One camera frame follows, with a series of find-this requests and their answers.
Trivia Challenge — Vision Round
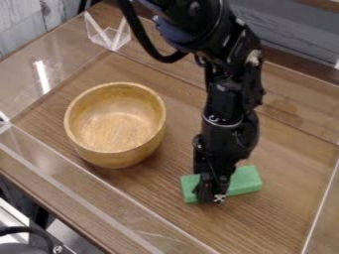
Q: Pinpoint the green rectangular block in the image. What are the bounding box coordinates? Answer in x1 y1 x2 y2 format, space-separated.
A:
180 165 261 203

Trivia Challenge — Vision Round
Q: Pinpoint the clear acrylic tray wall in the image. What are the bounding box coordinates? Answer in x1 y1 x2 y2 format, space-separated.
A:
0 118 218 254

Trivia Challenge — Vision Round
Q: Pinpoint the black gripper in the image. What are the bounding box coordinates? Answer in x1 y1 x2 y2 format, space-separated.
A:
192 115 258 203

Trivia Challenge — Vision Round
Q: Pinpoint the black cable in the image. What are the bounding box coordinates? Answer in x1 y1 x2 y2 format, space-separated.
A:
0 225 56 254

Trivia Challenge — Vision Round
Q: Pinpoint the black metal frame with bolt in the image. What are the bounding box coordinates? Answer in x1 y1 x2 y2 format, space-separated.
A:
25 217 85 254

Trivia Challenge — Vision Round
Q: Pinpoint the clear acrylic corner bracket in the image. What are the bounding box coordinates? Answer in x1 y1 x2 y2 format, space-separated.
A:
84 12 130 52

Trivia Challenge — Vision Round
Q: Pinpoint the brown wooden bowl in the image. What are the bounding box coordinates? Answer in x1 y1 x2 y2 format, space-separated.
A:
64 81 166 169

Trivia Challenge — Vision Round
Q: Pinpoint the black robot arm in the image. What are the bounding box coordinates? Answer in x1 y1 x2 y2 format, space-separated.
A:
116 0 264 203

